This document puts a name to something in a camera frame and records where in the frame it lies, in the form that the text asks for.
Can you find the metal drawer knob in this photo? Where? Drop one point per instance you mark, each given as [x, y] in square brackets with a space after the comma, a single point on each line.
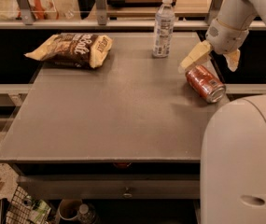
[127, 194]

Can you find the orange soda can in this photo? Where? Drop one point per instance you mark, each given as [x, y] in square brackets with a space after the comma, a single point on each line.
[207, 85]

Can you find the small bottle below table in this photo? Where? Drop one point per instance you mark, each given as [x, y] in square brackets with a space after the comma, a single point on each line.
[86, 214]

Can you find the paper cup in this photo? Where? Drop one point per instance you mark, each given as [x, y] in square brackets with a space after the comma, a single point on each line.
[68, 209]

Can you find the wire basket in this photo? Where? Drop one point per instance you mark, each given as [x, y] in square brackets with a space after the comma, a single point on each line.
[23, 209]

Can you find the clear plastic water bottle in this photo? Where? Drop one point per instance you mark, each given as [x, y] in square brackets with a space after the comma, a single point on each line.
[163, 29]

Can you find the orange white bag on shelf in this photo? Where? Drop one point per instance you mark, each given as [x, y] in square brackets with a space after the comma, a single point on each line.
[44, 9]

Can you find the brown yellow chip bag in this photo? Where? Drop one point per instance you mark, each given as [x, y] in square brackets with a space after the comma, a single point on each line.
[74, 49]

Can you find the grey cabinet drawer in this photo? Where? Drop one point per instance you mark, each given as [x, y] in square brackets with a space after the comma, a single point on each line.
[53, 187]

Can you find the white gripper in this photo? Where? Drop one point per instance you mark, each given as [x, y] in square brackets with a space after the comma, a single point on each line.
[227, 40]

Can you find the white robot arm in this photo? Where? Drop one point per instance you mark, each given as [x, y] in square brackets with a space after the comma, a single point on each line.
[233, 156]

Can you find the red object inside drawer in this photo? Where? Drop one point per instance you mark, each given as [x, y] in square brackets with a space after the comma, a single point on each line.
[121, 165]

